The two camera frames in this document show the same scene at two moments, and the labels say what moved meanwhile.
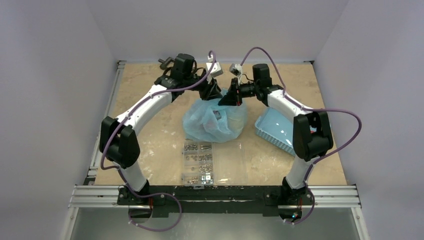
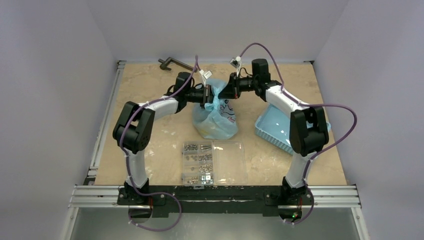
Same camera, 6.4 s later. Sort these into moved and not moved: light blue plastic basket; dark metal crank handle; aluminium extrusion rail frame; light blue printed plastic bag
Moved: light blue printed plastic bag
Not moved: light blue plastic basket; aluminium extrusion rail frame; dark metal crank handle
